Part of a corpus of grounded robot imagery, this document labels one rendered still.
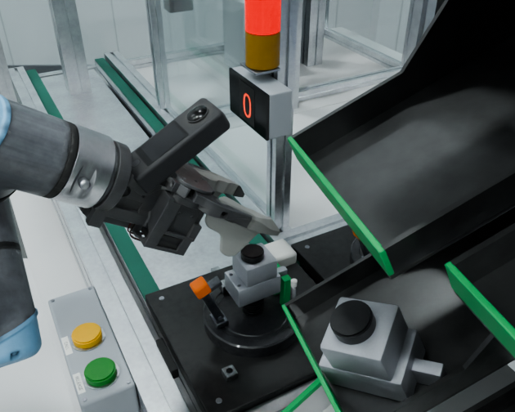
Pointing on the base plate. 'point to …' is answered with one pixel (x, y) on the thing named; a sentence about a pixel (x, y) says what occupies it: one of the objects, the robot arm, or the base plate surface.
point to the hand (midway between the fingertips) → (257, 206)
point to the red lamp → (262, 16)
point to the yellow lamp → (262, 51)
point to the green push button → (100, 372)
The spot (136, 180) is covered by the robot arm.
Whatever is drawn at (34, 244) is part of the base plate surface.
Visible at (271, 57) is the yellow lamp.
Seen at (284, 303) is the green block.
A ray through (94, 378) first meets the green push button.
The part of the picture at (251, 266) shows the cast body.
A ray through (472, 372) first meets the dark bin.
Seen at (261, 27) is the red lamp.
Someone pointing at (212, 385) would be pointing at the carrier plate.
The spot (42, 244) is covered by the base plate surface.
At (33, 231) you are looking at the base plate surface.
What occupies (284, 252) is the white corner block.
